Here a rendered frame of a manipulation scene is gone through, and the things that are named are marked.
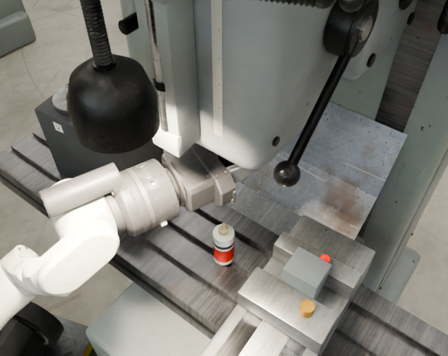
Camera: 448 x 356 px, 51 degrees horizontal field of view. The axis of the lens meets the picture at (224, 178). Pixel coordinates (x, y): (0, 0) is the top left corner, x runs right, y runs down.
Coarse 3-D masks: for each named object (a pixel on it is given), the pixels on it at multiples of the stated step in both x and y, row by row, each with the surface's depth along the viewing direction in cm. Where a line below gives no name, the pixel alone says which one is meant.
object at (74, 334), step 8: (64, 320) 138; (64, 328) 137; (72, 328) 137; (80, 328) 137; (64, 336) 135; (72, 336) 135; (80, 336) 135; (56, 344) 134; (64, 344) 134; (72, 344) 134; (80, 344) 134; (88, 344) 134; (48, 352) 132; (56, 352) 132; (64, 352) 132; (72, 352) 132; (80, 352) 132; (88, 352) 135
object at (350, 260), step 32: (320, 224) 88; (288, 256) 80; (320, 256) 79; (352, 256) 83; (352, 288) 75; (256, 320) 75; (224, 352) 72; (256, 352) 72; (288, 352) 72; (320, 352) 77
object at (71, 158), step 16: (64, 96) 93; (48, 112) 92; (64, 112) 91; (48, 128) 95; (64, 128) 91; (48, 144) 100; (64, 144) 96; (80, 144) 92; (64, 160) 101; (80, 160) 97; (96, 160) 94; (112, 160) 90; (128, 160) 89; (144, 160) 95; (160, 160) 101
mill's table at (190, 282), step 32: (0, 160) 109; (32, 160) 109; (32, 192) 103; (192, 224) 97; (256, 224) 97; (128, 256) 92; (160, 256) 93; (192, 256) 92; (256, 256) 92; (160, 288) 88; (192, 288) 87; (224, 288) 87; (192, 320) 88; (224, 320) 83; (352, 320) 83; (384, 320) 83; (416, 320) 83; (352, 352) 79; (384, 352) 79; (416, 352) 79
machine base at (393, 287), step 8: (408, 248) 179; (400, 256) 176; (408, 256) 176; (416, 256) 177; (400, 264) 174; (408, 264) 174; (416, 264) 176; (392, 272) 172; (400, 272) 172; (408, 272) 172; (392, 280) 170; (400, 280) 170; (384, 288) 168; (392, 288) 168; (400, 288) 168; (384, 296) 166; (392, 296) 166
